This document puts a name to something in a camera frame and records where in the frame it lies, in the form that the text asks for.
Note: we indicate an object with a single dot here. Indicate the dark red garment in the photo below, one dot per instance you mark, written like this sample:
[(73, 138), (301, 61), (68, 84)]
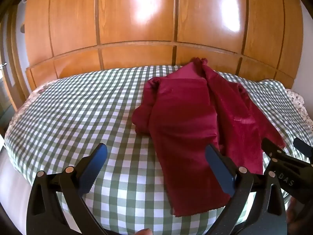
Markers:
[(185, 117)]

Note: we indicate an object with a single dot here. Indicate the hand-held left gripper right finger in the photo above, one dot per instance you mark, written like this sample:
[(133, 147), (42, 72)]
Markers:
[(218, 169)]

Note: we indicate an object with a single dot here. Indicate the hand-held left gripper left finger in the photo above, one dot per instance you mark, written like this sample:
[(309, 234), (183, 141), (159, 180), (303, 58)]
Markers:
[(94, 166)]

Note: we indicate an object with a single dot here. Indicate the door with glass pane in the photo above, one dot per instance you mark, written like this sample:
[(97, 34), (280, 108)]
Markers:
[(9, 83)]

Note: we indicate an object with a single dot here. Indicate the green white checked bedsheet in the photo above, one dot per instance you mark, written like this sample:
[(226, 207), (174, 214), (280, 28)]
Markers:
[(73, 107)]

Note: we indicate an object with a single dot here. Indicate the person's left hand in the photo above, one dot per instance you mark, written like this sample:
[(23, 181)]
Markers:
[(144, 232)]

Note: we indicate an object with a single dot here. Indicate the wooden wardrobe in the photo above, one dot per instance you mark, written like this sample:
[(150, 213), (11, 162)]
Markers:
[(137, 17)]

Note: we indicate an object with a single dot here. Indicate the person's right hand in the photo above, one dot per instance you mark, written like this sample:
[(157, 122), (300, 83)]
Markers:
[(294, 211)]

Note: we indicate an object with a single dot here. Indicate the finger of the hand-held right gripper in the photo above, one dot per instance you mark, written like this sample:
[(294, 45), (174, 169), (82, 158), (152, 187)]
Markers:
[(270, 148), (303, 146)]

